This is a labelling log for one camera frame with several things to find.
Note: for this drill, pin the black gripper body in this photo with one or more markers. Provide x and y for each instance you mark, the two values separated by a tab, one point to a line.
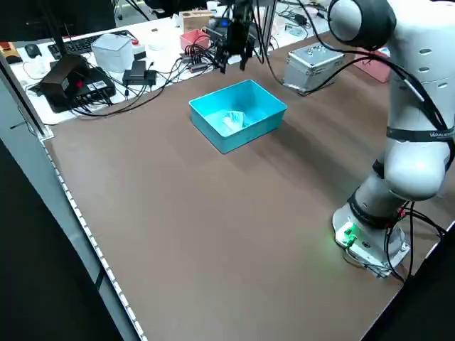
240	25

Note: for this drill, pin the aluminium frame post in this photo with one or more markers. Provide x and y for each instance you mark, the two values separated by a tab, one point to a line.
266	21

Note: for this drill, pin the pink plastic box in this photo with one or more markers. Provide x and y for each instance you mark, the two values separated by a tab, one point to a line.
375	69

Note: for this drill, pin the black usb hub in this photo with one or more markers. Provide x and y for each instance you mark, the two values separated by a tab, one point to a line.
193	60

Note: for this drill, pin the small pink bin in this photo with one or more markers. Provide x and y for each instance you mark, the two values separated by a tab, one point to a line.
193	39

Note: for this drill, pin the black keyboard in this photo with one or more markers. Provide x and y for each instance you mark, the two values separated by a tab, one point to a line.
80	44

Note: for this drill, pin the black electronics box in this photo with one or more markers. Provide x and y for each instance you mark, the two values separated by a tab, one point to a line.
76	85

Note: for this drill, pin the silver aluminium case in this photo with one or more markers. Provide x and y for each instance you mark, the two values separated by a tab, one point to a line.
313	67

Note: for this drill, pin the wooden box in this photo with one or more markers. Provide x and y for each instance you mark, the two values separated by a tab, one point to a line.
195	19

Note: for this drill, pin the black power adapter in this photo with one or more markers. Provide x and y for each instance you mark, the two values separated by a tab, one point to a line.
139	74

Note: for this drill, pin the white translucent container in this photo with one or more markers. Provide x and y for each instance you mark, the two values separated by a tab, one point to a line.
112	51

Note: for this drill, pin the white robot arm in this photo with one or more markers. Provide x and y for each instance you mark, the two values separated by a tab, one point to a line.
412	117

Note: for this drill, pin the black computer mouse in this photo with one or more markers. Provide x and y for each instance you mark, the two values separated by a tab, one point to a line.
32	50

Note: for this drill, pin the used light blue mask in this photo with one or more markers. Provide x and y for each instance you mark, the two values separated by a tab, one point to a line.
234	119

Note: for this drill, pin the blue plastic box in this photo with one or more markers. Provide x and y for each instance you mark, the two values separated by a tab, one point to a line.
256	117

